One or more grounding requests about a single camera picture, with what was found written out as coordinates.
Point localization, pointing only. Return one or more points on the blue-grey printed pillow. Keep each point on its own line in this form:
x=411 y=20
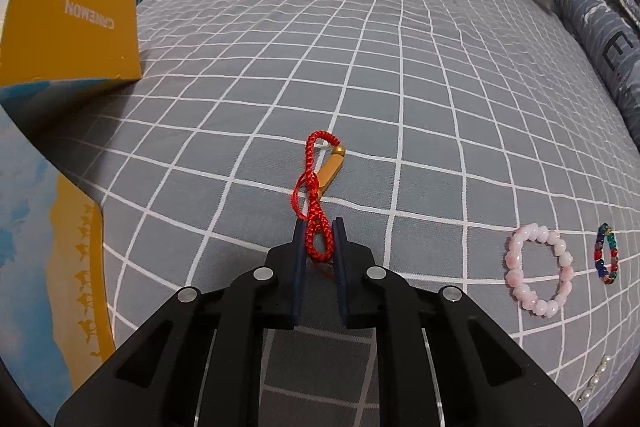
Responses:
x=600 y=42

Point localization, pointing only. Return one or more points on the blue and yellow cardboard box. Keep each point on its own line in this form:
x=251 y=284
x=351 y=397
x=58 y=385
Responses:
x=75 y=7

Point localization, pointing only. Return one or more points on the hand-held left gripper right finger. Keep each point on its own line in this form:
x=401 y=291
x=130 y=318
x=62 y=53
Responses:
x=340 y=267

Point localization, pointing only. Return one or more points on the grey checked bed sheet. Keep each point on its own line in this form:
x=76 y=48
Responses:
x=400 y=82

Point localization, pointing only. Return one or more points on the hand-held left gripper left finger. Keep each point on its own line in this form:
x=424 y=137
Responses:
x=300 y=267

